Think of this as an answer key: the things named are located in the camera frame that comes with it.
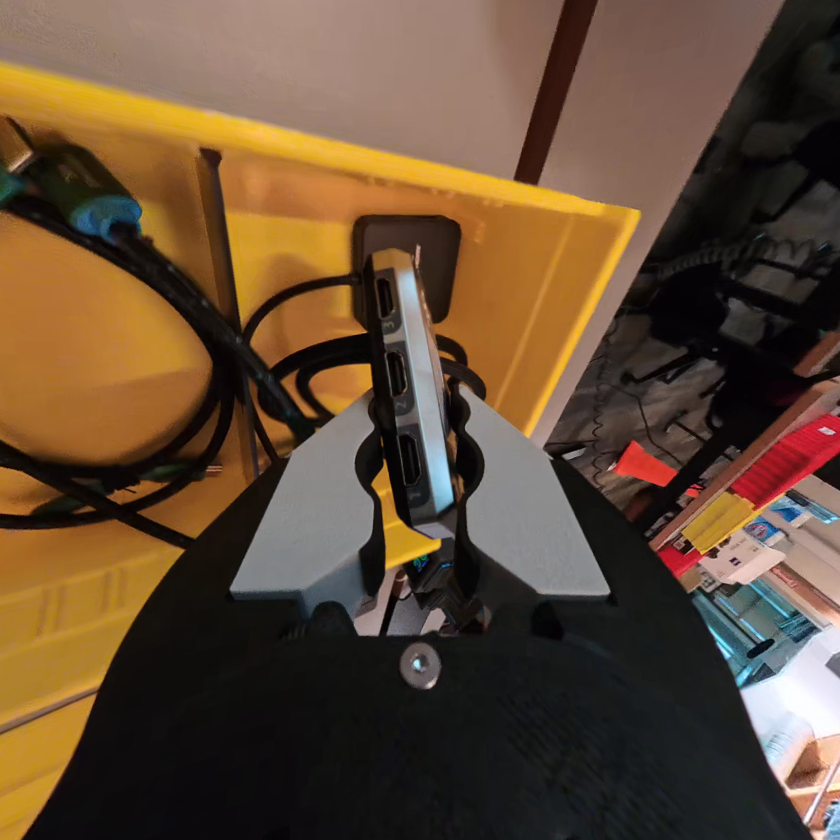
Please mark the small red shelf bin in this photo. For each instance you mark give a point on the small red shelf bin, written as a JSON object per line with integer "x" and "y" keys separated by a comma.
{"x": 676, "y": 561}

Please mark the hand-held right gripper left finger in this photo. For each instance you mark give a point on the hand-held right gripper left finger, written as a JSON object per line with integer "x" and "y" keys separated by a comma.
{"x": 308, "y": 525}

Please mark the long red shelf bin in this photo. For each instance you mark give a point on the long red shelf bin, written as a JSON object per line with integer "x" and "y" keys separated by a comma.
{"x": 787, "y": 456}

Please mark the black bin divider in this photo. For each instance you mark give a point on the black bin divider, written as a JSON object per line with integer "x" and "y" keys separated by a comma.
{"x": 216, "y": 216}

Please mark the yellow shelf bin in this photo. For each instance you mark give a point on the yellow shelf bin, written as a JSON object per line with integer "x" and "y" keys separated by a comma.
{"x": 718, "y": 522}

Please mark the white carton box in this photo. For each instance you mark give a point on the white carton box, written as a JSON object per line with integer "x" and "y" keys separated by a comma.
{"x": 741, "y": 558}

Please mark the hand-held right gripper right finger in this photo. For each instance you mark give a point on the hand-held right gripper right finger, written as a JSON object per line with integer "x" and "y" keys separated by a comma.
{"x": 531, "y": 525}

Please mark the black square adapter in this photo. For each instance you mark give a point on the black square adapter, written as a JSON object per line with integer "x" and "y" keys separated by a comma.
{"x": 433, "y": 236}

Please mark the orange paper flag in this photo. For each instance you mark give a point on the orange paper flag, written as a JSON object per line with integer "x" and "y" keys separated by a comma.
{"x": 643, "y": 463}

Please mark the yellow plastic bin with divider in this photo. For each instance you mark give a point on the yellow plastic bin with divider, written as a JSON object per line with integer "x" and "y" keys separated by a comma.
{"x": 538, "y": 295}

